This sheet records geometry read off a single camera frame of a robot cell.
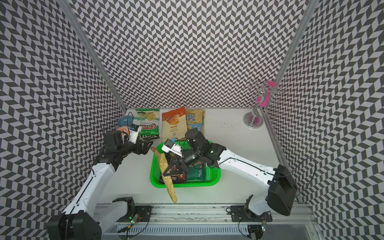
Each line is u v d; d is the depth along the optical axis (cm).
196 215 75
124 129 102
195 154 58
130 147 68
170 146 57
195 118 108
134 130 71
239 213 73
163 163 58
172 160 57
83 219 38
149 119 109
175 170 57
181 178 82
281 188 40
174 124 105
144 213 73
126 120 108
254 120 109
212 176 85
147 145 74
